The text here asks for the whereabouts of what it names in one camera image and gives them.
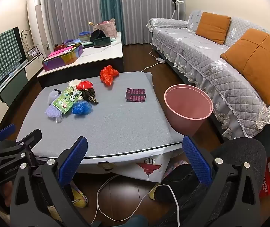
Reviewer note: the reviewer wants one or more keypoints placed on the photo frame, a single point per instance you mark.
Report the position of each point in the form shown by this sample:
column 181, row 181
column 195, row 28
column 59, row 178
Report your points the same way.
column 33, row 51

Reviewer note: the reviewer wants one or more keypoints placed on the light green tray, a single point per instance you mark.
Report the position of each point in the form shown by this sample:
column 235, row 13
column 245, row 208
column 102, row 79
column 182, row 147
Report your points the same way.
column 87, row 44

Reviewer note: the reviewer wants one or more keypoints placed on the black paper scrap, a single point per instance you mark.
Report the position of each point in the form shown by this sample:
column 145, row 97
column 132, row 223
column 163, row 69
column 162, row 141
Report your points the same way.
column 57, row 90

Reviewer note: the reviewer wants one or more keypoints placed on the pink basket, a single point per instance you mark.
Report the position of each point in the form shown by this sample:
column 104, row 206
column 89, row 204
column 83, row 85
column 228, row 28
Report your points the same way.
column 107, row 29

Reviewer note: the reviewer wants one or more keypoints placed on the yellow spoon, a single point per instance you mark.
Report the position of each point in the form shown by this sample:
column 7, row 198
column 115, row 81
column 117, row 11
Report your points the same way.
column 91, row 24

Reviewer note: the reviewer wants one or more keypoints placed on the dark green bowl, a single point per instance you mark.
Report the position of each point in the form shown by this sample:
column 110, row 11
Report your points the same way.
column 101, row 43

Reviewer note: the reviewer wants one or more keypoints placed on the grey quilted sofa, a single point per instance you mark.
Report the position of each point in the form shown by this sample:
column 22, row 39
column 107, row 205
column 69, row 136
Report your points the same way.
column 196, row 52

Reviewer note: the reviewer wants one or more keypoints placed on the black television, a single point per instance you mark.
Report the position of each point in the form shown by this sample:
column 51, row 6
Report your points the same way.
column 21, row 47

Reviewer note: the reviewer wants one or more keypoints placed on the person's leg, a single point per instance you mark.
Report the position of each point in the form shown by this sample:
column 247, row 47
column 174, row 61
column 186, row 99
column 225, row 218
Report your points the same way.
column 179, row 182

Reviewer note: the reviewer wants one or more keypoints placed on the purple foam net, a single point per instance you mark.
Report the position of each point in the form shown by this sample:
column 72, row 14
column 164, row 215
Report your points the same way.
column 52, row 111

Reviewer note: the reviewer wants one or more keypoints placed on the white coffee table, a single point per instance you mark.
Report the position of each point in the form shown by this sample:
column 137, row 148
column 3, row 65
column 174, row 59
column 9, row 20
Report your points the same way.
column 101, row 49

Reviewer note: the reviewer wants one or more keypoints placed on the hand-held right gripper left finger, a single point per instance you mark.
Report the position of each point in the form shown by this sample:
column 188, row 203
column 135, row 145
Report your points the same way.
column 74, row 160

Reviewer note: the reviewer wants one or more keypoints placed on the red teapot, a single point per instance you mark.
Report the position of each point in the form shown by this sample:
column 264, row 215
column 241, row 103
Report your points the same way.
column 59, row 47

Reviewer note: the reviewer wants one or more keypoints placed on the large red plastic bag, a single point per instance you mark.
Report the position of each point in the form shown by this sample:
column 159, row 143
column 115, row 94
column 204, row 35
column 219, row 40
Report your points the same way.
column 107, row 75

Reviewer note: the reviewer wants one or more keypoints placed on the stack of plastic bowls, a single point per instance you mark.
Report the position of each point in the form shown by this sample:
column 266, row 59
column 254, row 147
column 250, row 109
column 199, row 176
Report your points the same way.
column 85, row 36

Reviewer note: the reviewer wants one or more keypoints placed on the black snack wrapper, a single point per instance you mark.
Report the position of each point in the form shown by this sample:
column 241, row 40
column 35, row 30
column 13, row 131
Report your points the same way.
column 90, row 97

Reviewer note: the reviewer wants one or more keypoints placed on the orange square cushion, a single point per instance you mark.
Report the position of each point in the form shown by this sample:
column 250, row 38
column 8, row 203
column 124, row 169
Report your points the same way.
column 257, row 59
column 212, row 28

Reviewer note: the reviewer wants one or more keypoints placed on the green panda snack packet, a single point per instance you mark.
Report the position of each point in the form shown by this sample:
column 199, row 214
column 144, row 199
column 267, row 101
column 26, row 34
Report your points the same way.
column 66, row 99

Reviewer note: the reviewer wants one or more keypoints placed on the white power strip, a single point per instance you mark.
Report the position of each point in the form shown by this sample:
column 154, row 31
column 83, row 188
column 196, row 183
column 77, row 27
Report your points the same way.
column 161, row 60

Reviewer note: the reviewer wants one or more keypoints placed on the television cabinet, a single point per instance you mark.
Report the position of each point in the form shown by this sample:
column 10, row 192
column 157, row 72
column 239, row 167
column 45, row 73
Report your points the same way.
column 19, row 78

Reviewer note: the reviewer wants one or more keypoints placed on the teal curtain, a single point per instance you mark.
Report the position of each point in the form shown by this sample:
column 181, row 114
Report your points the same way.
column 110, row 4

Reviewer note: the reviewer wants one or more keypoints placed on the white standing air conditioner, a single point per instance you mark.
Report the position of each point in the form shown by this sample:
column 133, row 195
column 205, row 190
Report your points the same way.
column 37, row 23

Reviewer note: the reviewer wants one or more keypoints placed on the grey curtain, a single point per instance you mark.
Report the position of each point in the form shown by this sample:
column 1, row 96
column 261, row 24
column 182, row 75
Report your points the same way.
column 149, row 9
column 71, row 9

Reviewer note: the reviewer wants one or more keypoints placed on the blue plastic bag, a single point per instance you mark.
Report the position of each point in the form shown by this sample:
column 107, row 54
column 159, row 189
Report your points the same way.
column 81, row 108

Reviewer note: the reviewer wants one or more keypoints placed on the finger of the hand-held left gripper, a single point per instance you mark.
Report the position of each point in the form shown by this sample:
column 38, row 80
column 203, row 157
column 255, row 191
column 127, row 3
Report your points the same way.
column 6, row 131
column 29, row 138

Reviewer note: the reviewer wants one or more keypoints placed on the green checkered cloth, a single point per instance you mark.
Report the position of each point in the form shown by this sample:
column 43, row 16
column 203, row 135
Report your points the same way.
column 0, row 59

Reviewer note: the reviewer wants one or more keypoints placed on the colourful cardboard box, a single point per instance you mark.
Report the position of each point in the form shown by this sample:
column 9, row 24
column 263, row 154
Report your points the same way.
column 61, row 60

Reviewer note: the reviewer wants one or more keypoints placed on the cream paper bag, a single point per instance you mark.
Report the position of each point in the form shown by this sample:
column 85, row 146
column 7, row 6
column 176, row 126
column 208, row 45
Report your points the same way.
column 74, row 82

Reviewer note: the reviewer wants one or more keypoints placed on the lucky bamboo plant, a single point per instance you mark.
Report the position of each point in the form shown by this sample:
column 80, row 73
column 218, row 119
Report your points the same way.
column 25, row 40

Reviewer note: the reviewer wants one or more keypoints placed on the black bowl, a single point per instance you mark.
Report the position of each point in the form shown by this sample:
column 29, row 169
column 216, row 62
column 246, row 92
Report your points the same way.
column 97, row 34

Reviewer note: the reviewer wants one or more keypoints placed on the yellow slipper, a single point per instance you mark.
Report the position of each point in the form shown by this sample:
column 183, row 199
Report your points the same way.
column 79, row 197
column 152, row 194

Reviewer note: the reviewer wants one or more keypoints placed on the white printed storage box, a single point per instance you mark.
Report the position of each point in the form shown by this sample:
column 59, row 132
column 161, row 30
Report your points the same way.
column 130, row 167

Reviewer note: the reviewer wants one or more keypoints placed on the pink plastic bin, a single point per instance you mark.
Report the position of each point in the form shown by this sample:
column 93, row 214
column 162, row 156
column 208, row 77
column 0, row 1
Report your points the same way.
column 184, row 123

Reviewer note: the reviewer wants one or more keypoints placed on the small red plastic bag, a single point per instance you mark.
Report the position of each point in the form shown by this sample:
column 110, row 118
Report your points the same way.
column 84, row 85

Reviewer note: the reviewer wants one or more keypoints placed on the clear plastic wrap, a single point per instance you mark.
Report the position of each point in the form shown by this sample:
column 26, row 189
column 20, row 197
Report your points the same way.
column 59, row 119

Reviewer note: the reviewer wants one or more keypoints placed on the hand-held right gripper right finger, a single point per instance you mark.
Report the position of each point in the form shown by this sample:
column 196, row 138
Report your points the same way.
column 196, row 163

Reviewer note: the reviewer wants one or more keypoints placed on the blue plastic plate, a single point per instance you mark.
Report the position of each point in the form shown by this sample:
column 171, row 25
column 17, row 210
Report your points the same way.
column 77, row 41

